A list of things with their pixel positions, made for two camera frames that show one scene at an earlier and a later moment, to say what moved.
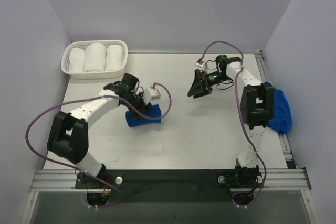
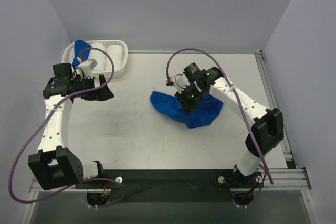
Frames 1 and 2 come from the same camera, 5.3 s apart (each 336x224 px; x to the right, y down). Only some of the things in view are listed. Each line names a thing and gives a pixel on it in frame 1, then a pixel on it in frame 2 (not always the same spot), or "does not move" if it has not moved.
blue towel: (153, 110) -> (81, 49)
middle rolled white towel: (95, 55) does not move
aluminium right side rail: (290, 160) does not move
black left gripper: (143, 105) -> (95, 87)
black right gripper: (205, 84) -> (187, 100)
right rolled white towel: (114, 57) does not move
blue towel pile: (281, 120) -> (209, 109)
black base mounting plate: (170, 185) does not move
